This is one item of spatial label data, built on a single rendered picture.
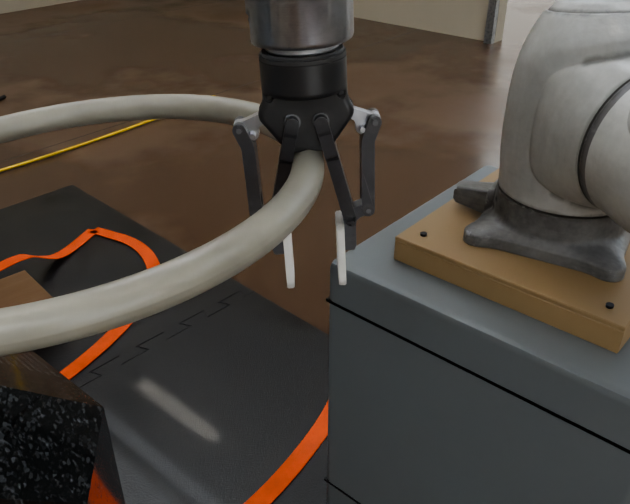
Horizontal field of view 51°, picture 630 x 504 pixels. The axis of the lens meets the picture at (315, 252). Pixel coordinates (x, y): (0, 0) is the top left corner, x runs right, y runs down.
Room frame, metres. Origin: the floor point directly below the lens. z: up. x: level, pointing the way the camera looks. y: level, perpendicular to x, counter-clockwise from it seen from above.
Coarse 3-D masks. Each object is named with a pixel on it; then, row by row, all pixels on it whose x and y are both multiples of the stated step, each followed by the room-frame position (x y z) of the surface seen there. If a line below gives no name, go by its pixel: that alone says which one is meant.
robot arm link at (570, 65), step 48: (576, 0) 0.70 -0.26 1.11; (624, 0) 0.68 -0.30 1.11; (528, 48) 0.71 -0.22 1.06; (576, 48) 0.65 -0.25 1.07; (624, 48) 0.64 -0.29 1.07; (528, 96) 0.68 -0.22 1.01; (576, 96) 0.63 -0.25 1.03; (528, 144) 0.67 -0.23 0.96; (576, 144) 0.60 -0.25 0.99; (528, 192) 0.67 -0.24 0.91; (576, 192) 0.61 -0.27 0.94
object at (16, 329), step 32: (128, 96) 0.79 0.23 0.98; (160, 96) 0.78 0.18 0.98; (192, 96) 0.77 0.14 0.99; (0, 128) 0.73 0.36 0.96; (32, 128) 0.75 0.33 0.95; (64, 128) 0.77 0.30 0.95; (320, 160) 0.55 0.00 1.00; (288, 192) 0.48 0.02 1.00; (256, 224) 0.43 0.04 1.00; (288, 224) 0.45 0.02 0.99; (192, 256) 0.39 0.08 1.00; (224, 256) 0.39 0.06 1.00; (256, 256) 0.41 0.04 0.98; (96, 288) 0.35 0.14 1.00; (128, 288) 0.35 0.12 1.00; (160, 288) 0.36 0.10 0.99; (192, 288) 0.37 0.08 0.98; (0, 320) 0.33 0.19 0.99; (32, 320) 0.33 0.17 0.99; (64, 320) 0.33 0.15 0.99; (96, 320) 0.34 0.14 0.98; (128, 320) 0.34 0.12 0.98; (0, 352) 0.32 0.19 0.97
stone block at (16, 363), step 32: (32, 352) 0.72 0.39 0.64; (0, 384) 0.56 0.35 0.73; (32, 384) 0.60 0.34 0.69; (64, 384) 0.65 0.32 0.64; (0, 416) 0.53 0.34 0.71; (32, 416) 0.55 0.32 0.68; (64, 416) 0.58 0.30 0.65; (96, 416) 0.61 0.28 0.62; (0, 448) 0.50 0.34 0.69; (32, 448) 0.52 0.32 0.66; (64, 448) 0.55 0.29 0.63; (96, 448) 0.58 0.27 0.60; (0, 480) 0.47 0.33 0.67; (32, 480) 0.49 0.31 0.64; (64, 480) 0.52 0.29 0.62; (96, 480) 0.56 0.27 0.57
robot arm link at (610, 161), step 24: (624, 96) 0.59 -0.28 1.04; (600, 120) 0.59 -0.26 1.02; (624, 120) 0.57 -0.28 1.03; (600, 144) 0.58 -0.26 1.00; (624, 144) 0.55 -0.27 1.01; (600, 168) 0.57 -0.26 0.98; (624, 168) 0.54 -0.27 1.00; (600, 192) 0.56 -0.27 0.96; (624, 192) 0.53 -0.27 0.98; (624, 216) 0.53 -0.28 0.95
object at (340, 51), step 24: (336, 48) 0.57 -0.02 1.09; (264, 72) 0.56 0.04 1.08; (288, 72) 0.54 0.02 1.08; (312, 72) 0.54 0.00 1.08; (336, 72) 0.55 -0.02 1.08; (264, 96) 0.57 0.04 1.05; (288, 96) 0.54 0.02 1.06; (312, 96) 0.54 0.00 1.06; (336, 96) 0.56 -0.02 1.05; (264, 120) 0.56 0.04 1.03; (312, 120) 0.56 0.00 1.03; (336, 120) 0.56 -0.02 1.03; (312, 144) 0.56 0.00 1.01
